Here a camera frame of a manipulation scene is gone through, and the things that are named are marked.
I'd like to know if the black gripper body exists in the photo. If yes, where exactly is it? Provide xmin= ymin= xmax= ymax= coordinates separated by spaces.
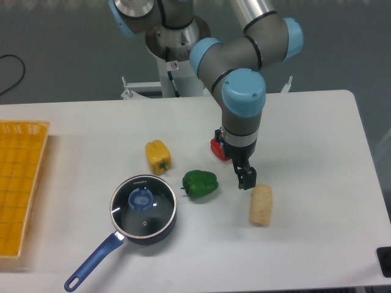
xmin=214 ymin=129 xmax=257 ymax=168

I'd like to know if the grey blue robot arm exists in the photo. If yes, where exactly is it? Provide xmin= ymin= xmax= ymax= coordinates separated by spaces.
xmin=108 ymin=1 xmax=304 ymax=190

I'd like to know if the glass lid with blue knob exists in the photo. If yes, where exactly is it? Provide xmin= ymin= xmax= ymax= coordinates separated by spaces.
xmin=110 ymin=175 xmax=178 ymax=244

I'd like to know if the red bell pepper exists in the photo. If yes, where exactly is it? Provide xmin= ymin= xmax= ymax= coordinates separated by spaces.
xmin=210 ymin=139 xmax=230 ymax=162

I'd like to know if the beige bread roll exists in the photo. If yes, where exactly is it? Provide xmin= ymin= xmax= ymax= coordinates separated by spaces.
xmin=249 ymin=184 xmax=273 ymax=226

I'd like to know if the green bell pepper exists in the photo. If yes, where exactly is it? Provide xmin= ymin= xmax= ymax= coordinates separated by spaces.
xmin=182 ymin=170 xmax=219 ymax=198

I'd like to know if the yellow bell pepper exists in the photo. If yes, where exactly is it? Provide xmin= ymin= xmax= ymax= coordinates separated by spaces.
xmin=145 ymin=140 xmax=172 ymax=175

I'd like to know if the dark blue saucepan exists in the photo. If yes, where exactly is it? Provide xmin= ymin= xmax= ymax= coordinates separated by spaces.
xmin=64 ymin=175 xmax=178 ymax=292

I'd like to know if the black device at table edge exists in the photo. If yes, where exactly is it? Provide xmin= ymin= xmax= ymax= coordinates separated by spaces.
xmin=376 ymin=247 xmax=391 ymax=278

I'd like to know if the yellow woven basket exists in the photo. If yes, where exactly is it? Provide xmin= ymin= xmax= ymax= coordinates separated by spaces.
xmin=1 ymin=120 xmax=50 ymax=259

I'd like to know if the black cable on floor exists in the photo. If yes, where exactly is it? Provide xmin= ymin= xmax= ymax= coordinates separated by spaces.
xmin=0 ymin=54 xmax=26 ymax=96

